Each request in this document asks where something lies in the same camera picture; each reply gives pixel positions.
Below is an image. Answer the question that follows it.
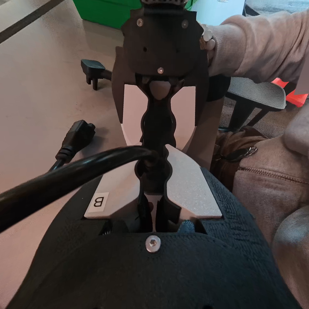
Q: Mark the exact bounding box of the person's right forearm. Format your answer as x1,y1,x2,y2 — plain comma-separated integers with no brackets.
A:
208,10,300,84

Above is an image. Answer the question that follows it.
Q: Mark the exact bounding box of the black cable with appliance connector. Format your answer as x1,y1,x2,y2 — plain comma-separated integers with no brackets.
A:
49,120,96,173

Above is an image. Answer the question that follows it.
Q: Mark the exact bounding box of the white panel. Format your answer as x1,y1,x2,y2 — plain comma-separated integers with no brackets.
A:
191,0,246,27

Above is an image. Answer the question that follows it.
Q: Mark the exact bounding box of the black angled plug with prongs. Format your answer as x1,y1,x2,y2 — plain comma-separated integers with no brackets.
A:
81,59,113,91

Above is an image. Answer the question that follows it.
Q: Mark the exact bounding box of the thick black power cable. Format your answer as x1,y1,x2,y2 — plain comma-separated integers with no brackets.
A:
0,145,160,234

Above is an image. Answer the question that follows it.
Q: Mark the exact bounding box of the orange object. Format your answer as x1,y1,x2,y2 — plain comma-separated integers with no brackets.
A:
272,77,309,108

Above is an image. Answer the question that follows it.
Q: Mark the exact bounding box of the person in beige sweater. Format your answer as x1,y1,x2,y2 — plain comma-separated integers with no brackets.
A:
232,106,309,309

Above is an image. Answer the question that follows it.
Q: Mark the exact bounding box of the brown fabric with metal clasp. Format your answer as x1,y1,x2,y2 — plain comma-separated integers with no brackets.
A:
210,126,269,175

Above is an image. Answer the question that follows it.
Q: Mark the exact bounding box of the person's right hand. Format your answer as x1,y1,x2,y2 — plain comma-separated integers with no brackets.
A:
200,24,216,52

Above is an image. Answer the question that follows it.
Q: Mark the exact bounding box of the green box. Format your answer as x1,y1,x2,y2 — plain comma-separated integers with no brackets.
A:
72,0,195,28

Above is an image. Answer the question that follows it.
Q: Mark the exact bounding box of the grey mesh chair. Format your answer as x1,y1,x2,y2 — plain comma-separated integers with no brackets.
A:
226,77,288,132

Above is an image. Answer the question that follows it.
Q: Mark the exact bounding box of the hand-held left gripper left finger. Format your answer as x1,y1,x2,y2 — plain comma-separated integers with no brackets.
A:
84,158,154,228

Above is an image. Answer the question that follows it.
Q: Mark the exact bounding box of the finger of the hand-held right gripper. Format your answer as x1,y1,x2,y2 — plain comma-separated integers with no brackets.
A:
158,83,198,149
121,83,159,148

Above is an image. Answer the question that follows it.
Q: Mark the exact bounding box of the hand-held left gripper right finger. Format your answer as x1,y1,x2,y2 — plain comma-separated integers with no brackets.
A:
156,144,223,225

